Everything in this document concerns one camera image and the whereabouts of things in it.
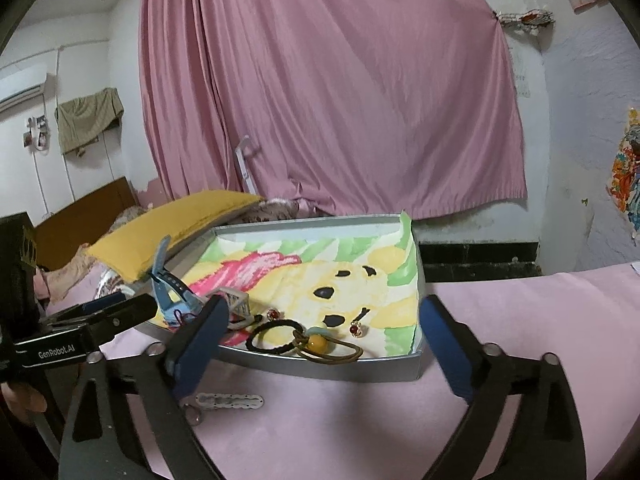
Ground silver key ring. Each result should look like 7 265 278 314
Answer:
180 401 204 427

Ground beige hair claw clip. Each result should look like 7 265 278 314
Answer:
206 286 264 332

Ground white plastic chain clip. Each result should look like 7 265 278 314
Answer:
195 392 265 411

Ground black braided hair tie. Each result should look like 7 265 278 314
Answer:
244 317 306 356

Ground brown hair tie yellow beads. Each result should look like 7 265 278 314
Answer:
293 330 363 365

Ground red gem earring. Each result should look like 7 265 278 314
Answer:
348 307 370 338
267 309 282 321

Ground person's left hand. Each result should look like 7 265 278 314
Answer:
1 382 48 424

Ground yellow pillow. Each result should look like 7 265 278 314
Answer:
87 190 262 283

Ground wooden headboard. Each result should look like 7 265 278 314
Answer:
36 178 138 270

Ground pink table cloth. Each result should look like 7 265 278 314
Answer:
98 261 640 480

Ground grey cardboard box tray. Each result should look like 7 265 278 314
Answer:
144 214 430 382

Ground olive green hanging cloth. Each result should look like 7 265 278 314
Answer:
54 88 124 155

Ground colourful cartoon towel liner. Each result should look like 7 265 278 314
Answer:
174 212 421 358

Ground white air conditioner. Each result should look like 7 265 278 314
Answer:
0 64 48 113

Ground pink curtain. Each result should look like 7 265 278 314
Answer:
139 0 527 219

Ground blue watch with strap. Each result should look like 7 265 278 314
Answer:
151 235 204 330

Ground wall socket with photos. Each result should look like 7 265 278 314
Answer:
23 115 49 152

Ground colourful wall sticker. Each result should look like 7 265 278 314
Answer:
606 107 639 240

